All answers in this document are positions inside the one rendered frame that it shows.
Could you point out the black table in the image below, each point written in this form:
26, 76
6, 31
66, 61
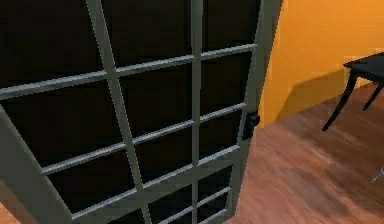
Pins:
366, 68

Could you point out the grey glazed room door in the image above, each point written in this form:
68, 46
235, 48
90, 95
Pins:
196, 100

